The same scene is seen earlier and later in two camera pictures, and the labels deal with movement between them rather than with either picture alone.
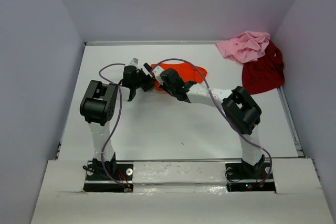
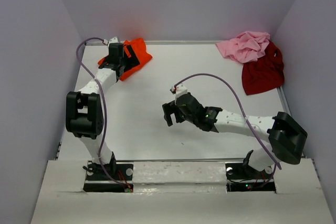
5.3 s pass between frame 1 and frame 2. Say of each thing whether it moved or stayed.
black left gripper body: moved
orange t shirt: moved
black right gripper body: moved
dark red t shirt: stayed
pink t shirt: stayed
